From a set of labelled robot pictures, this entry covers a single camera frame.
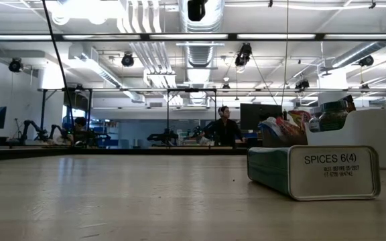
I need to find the red noodle packet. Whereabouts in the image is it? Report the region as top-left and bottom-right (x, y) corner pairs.
(275, 115), (306, 138)

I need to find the white-lidded spice jar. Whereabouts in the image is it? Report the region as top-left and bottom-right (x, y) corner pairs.
(308, 115), (322, 133)

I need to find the green-lidded spice jar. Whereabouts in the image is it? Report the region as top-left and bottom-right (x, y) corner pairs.
(318, 100), (349, 133)

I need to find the standing person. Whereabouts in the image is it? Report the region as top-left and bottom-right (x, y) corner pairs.
(192, 105), (247, 149)

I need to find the black computer monitor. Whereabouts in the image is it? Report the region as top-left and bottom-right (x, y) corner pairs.
(239, 102), (283, 132)

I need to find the black ceiling spotlight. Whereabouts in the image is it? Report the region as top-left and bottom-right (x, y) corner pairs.
(121, 52), (135, 68)
(359, 54), (375, 68)
(235, 42), (253, 68)
(7, 57), (23, 74)

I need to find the dark grey plastic bin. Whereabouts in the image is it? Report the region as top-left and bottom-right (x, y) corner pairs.
(259, 128), (310, 149)

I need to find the seated person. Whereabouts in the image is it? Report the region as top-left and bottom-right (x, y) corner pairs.
(72, 116), (90, 143)

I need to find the green spice tin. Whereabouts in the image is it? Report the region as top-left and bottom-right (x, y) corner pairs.
(246, 144), (382, 202)

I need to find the white plastic bin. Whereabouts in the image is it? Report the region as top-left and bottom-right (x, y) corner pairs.
(304, 107), (386, 170)

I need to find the black background table frame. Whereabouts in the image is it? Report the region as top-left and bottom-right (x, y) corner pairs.
(38, 87), (218, 148)

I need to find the silver ventilation duct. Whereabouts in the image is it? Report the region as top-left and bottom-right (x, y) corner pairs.
(178, 0), (227, 68)

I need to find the black camera box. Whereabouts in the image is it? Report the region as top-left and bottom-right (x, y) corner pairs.
(187, 0), (208, 22)

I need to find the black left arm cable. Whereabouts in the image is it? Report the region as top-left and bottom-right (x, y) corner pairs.
(40, 0), (76, 127)

